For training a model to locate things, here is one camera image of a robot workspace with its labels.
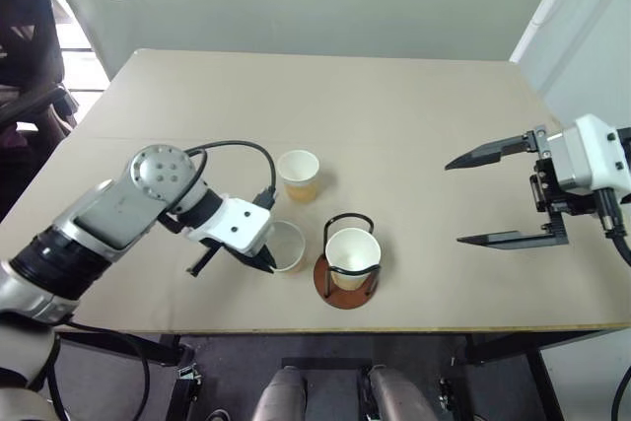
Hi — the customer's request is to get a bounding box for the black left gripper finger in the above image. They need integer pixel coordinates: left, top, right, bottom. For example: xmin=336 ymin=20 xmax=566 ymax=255
xmin=244 ymin=242 xmax=278 ymax=275
xmin=185 ymin=245 xmax=219 ymax=279

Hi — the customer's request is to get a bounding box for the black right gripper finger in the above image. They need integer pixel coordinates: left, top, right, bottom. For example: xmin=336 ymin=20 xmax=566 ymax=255
xmin=456 ymin=230 xmax=569 ymax=248
xmin=444 ymin=133 xmax=529 ymax=172

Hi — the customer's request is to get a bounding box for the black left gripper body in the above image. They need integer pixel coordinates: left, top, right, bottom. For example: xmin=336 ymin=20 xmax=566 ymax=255
xmin=198 ymin=236 xmax=253 ymax=265

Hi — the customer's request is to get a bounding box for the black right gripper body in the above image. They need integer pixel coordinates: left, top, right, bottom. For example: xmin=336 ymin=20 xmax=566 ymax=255
xmin=524 ymin=126 xmax=601 ymax=246

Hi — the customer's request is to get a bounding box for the white paper cup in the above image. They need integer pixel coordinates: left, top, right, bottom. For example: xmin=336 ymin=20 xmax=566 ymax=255
xmin=268 ymin=220 xmax=308 ymax=275
xmin=324 ymin=227 xmax=383 ymax=293
xmin=276 ymin=149 xmax=321 ymax=204

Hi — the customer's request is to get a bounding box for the dark rounded robot leg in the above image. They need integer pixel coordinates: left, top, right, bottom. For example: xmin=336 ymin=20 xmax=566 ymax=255
xmin=251 ymin=365 xmax=308 ymax=421
xmin=368 ymin=364 xmax=431 ymax=421

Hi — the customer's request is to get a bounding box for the black office chair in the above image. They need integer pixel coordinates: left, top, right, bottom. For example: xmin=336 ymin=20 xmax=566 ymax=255
xmin=0 ymin=0 xmax=80 ymax=156

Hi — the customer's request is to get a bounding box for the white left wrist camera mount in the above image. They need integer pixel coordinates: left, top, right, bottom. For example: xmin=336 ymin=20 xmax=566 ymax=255
xmin=179 ymin=197 xmax=274 ymax=258

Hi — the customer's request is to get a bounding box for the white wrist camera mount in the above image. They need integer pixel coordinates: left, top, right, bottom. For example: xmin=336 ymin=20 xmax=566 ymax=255
xmin=547 ymin=113 xmax=631 ymax=194
xmin=179 ymin=197 xmax=274 ymax=258

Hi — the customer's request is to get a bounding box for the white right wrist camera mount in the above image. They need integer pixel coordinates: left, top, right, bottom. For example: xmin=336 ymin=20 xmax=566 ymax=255
xmin=547 ymin=113 xmax=631 ymax=194

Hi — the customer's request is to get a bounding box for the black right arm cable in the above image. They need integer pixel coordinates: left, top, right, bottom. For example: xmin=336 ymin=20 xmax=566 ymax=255
xmin=596 ymin=187 xmax=631 ymax=265

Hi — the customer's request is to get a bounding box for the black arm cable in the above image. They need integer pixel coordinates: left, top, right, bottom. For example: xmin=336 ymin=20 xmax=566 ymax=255
xmin=596 ymin=187 xmax=631 ymax=265
xmin=184 ymin=140 xmax=278 ymax=210

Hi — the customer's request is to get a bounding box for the black wire cup holder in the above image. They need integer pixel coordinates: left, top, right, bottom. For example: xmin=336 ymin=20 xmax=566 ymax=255
xmin=313 ymin=213 xmax=381 ymax=311

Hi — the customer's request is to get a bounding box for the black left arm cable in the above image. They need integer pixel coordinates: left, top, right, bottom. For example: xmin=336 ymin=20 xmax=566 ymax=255
xmin=184 ymin=140 xmax=278 ymax=210

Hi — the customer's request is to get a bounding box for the black robot body cable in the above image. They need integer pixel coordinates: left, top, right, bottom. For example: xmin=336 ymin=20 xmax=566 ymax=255
xmin=46 ymin=320 xmax=152 ymax=421

